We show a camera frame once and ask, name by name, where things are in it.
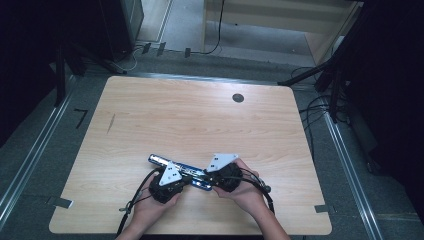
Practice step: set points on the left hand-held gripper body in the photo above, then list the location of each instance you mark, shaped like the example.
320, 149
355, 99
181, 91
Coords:
166, 188

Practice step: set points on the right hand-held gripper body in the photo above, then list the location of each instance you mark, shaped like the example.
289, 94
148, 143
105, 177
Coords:
226, 176

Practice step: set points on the blue stapler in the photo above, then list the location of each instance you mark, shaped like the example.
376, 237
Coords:
186, 168

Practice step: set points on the person's left hand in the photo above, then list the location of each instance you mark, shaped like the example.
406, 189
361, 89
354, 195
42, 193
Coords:
150, 208

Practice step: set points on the person's right hand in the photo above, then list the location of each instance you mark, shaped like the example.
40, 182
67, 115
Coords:
248, 196

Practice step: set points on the dark round table grommet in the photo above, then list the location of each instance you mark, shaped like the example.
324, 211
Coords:
238, 98

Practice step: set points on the grey tape piece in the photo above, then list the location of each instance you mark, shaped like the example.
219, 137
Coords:
61, 202
322, 209

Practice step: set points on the black metal stand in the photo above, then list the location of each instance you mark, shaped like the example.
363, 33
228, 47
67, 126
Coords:
333, 70

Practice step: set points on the black tripod stand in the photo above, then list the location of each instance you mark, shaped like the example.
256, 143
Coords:
61, 73

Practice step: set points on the light wooden furniture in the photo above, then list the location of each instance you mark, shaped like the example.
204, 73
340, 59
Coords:
266, 16

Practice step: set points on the black cabinet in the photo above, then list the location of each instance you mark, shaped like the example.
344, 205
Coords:
120, 26

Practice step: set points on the metal floor rail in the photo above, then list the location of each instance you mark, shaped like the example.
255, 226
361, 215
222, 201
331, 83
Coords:
33, 150
350, 173

